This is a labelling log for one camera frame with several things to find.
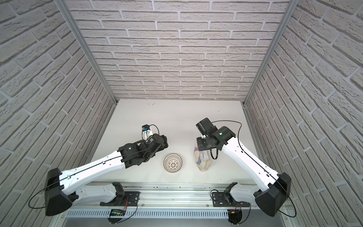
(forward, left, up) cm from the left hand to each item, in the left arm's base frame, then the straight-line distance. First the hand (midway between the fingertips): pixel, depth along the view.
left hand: (162, 136), depth 77 cm
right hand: (-5, -20, -1) cm, 21 cm away
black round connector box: (-35, -38, -18) cm, 55 cm away
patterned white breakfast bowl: (-9, -6, -18) cm, 20 cm away
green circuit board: (-33, +23, -22) cm, 46 cm away
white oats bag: (-11, -22, -4) cm, 25 cm away
